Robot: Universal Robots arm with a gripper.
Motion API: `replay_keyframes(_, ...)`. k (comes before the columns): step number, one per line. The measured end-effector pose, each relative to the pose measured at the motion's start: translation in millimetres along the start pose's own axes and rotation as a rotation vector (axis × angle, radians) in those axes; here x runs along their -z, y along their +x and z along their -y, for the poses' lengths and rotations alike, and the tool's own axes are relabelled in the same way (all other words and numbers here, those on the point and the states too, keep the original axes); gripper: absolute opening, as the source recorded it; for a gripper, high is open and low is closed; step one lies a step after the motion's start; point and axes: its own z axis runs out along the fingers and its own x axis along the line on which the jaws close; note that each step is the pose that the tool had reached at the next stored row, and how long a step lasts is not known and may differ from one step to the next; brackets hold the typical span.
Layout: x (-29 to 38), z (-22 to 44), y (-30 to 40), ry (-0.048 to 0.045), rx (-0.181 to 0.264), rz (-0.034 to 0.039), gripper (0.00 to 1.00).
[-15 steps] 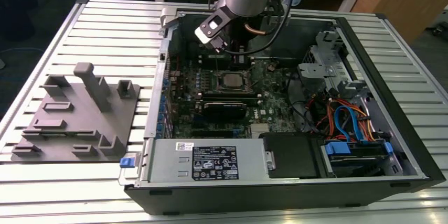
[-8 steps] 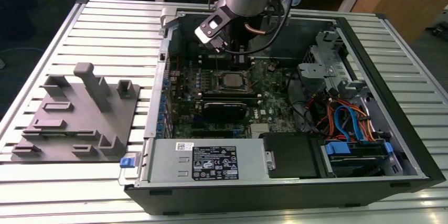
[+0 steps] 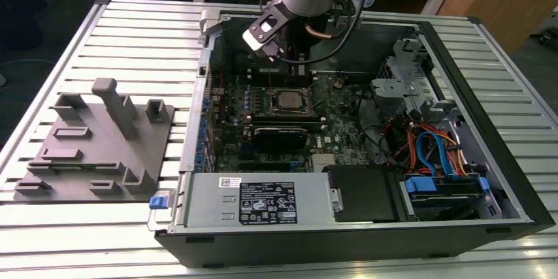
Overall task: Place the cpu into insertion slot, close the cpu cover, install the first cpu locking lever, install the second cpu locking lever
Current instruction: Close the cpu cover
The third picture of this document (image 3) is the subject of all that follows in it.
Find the CPU socket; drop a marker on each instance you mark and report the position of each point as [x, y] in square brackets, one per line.
[274, 109]

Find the black RAM slot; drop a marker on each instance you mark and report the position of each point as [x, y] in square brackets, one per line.
[287, 118]
[287, 126]

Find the black expansion slot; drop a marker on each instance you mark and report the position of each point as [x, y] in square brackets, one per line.
[261, 165]

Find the black plastic cover box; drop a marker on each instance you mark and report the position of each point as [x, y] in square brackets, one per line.
[362, 194]

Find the RAM stick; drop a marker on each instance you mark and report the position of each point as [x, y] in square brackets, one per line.
[261, 70]

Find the round coin battery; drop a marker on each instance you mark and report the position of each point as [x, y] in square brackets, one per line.
[339, 83]

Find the silver metal drive cage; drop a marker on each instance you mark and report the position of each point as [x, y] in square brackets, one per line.
[392, 92]

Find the green motherboard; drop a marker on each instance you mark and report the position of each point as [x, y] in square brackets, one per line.
[344, 125]

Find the black graphics card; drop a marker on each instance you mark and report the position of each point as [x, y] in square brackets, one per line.
[279, 140]

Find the silver chipset heatsink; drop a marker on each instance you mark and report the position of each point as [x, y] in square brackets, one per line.
[326, 158]

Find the hard disk in blue carrier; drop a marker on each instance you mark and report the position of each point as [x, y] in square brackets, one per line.
[418, 184]

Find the silver power supply unit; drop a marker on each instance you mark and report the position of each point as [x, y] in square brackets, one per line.
[204, 200]

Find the grey parts rack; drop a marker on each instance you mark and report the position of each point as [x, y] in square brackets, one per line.
[108, 161]

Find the chair wheel base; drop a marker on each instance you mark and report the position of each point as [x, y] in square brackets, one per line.
[550, 35]

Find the blue plastic latch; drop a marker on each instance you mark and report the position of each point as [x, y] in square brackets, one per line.
[157, 203]

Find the black open PC case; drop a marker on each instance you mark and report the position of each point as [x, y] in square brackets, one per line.
[304, 249]

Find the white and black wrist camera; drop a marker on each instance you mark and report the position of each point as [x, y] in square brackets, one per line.
[252, 35]

